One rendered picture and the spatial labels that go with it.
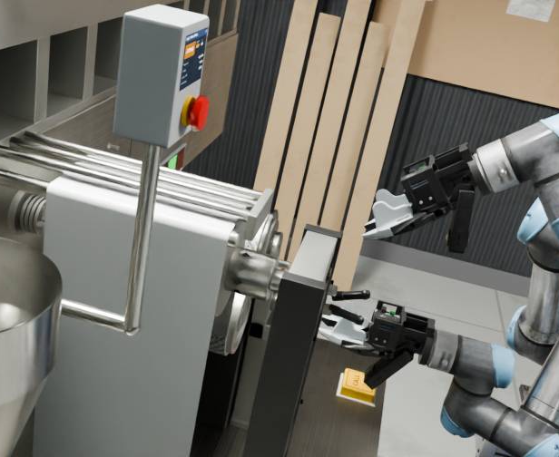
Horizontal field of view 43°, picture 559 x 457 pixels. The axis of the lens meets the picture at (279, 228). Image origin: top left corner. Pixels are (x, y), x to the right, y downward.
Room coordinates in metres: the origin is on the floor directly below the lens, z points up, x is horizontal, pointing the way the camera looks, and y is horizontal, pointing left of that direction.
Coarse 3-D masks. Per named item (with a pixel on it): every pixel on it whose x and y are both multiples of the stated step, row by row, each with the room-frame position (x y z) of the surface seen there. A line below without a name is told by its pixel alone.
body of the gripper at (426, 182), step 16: (464, 144) 1.07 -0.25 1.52; (432, 160) 1.07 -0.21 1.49; (448, 160) 1.06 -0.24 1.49; (464, 160) 1.04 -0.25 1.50; (416, 176) 1.03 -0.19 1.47; (432, 176) 1.03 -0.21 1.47; (448, 176) 1.05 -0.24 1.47; (480, 176) 1.02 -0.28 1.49; (416, 192) 1.04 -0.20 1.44; (432, 192) 1.03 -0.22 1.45; (448, 192) 1.05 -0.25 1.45; (416, 208) 1.04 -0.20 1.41; (432, 208) 1.03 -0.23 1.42; (448, 208) 1.03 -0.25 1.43
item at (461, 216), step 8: (464, 192) 1.04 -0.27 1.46; (472, 192) 1.04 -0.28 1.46; (464, 200) 1.04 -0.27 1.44; (472, 200) 1.04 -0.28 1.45; (456, 208) 1.04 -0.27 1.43; (464, 208) 1.04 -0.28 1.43; (472, 208) 1.04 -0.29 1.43; (456, 216) 1.04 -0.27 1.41; (464, 216) 1.04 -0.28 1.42; (456, 224) 1.04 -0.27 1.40; (464, 224) 1.04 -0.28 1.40; (448, 232) 1.06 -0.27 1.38; (456, 232) 1.04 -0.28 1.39; (464, 232) 1.04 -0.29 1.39; (448, 240) 1.05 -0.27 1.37; (456, 240) 1.04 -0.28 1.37; (464, 240) 1.04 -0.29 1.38; (448, 248) 1.05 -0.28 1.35; (456, 248) 1.04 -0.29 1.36; (464, 248) 1.04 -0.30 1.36
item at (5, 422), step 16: (0, 304) 0.48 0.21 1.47; (0, 320) 0.48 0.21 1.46; (16, 320) 0.48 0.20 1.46; (16, 400) 0.38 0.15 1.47; (32, 400) 0.40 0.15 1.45; (0, 416) 0.37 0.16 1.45; (16, 416) 0.39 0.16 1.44; (0, 432) 0.38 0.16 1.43; (16, 432) 0.40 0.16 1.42; (0, 448) 0.39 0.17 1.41
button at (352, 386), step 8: (344, 376) 1.25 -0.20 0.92; (352, 376) 1.25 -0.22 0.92; (360, 376) 1.26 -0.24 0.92; (344, 384) 1.22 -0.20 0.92; (352, 384) 1.23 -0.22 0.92; (360, 384) 1.23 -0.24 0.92; (344, 392) 1.21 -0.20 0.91; (352, 392) 1.21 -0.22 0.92; (360, 392) 1.21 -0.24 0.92; (368, 392) 1.21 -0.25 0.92; (360, 400) 1.21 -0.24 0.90; (368, 400) 1.21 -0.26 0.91
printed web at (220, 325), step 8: (264, 224) 1.09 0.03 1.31; (248, 240) 1.06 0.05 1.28; (256, 240) 1.06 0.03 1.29; (256, 248) 1.06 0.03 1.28; (232, 296) 0.93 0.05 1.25; (232, 304) 0.93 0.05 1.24; (224, 312) 0.93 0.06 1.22; (216, 320) 0.94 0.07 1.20; (224, 320) 0.93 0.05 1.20; (216, 328) 0.93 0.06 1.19; (224, 328) 0.93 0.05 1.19; (216, 336) 0.93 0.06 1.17; (224, 336) 0.93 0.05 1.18; (216, 344) 0.94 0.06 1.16; (224, 344) 0.93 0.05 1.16; (216, 352) 0.95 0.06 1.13; (224, 352) 0.94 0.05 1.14
